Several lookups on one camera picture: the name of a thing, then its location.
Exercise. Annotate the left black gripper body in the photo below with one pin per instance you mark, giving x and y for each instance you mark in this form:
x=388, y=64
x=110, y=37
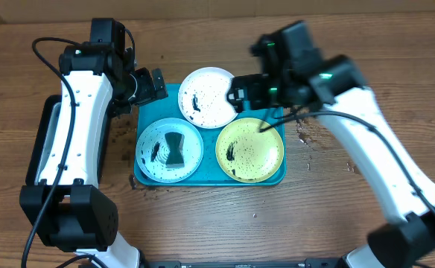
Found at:
x=144, y=92

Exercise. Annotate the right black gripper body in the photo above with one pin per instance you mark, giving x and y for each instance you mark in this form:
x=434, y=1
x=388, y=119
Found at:
x=265, y=92

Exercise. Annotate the white round plate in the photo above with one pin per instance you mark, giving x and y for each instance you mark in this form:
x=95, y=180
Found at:
x=202, y=98

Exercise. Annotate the light blue round plate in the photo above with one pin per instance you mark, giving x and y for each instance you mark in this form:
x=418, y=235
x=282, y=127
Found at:
x=152, y=150

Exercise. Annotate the dark green sponge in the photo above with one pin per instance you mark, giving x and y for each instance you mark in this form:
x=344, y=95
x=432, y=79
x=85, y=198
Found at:
x=175, y=142

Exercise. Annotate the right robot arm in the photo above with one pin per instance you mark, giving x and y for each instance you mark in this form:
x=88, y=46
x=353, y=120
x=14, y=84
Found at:
x=295, y=75

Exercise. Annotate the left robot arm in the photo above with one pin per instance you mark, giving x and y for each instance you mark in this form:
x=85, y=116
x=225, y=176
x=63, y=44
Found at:
x=61, y=196

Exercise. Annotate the teal plastic serving tray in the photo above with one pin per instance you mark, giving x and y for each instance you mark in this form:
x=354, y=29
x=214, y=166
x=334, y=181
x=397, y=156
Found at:
x=209, y=173

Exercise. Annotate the black water tray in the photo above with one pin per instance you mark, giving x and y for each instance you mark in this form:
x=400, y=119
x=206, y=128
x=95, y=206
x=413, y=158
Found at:
x=45, y=136

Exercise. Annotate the yellow-green round plate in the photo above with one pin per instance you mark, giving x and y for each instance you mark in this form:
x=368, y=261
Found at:
x=248, y=155

